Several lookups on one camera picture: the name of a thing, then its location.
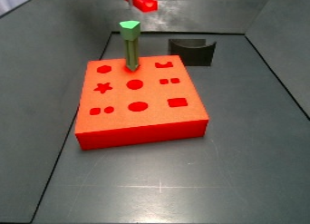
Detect red arch-profile bar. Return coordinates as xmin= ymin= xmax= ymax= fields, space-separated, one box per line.
xmin=125 ymin=0 xmax=158 ymax=13

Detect black curved fixture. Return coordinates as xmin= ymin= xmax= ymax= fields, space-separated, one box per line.
xmin=169 ymin=39 xmax=217 ymax=66

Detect red shape-sorter block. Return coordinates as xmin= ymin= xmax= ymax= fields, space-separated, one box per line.
xmin=75 ymin=55 xmax=209 ymax=150

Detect green peg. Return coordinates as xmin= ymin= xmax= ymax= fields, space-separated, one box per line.
xmin=120 ymin=20 xmax=141 ymax=72

